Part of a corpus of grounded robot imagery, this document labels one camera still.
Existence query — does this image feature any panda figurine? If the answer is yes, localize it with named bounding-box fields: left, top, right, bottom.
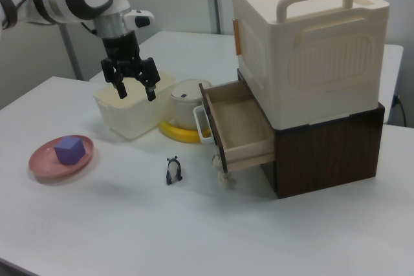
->
left=166, top=155, right=183, bottom=186

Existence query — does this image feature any cream plastic storage box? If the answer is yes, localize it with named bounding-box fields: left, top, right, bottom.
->
left=230, top=0, right=390, bottom=130

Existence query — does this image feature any yellow toy banana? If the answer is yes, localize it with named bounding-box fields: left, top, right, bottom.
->
left=158, top=120, right=203, bottom=143

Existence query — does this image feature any pink plate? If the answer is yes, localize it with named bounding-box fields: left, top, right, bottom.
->
left=28, top=134, right=95, bottom=179

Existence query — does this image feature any wooden drawer with white handle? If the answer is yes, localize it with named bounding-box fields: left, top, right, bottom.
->
left=193, top=80, right=276, bottom=173

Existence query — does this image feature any purple cube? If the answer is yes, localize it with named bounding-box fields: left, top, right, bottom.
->
left=53, top=136, right=87, bottom=165

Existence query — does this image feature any cream open plastic bin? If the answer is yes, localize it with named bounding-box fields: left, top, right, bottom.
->
left=93, top=70, right=177, bottom=142

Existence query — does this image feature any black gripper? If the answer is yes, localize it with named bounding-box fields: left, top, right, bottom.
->
left=100, top=30, right=162, bottom=102

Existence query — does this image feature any small cream lidded container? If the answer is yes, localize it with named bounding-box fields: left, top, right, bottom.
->
left=169, top=78, right=213, bottom=131

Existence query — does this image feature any black wall cable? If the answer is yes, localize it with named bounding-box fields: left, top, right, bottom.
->
left=393, top=94, right=408, bottom=127

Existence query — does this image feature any dark wood drawer cabinet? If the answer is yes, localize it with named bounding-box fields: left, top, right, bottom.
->
left=235, top=69, right=386, bottom=200

